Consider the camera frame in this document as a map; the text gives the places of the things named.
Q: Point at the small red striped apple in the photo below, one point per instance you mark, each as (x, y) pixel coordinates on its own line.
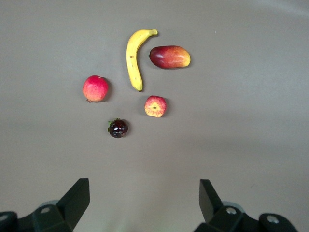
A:
(155, 106)

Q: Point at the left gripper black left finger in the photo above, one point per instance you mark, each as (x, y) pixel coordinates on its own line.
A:
(77, 198)

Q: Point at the red round pomegranate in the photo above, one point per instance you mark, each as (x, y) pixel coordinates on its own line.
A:
(95, 88)

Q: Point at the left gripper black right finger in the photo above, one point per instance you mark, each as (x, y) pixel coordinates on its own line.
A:
(207, 200)

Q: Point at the yellow banana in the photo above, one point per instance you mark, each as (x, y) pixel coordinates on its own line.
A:
(132, 62)

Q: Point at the red yellow mango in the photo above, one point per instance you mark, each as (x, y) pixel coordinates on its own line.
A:
(169, 56)

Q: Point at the dark red plum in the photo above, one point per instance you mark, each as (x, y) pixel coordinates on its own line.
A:
(117, 129)

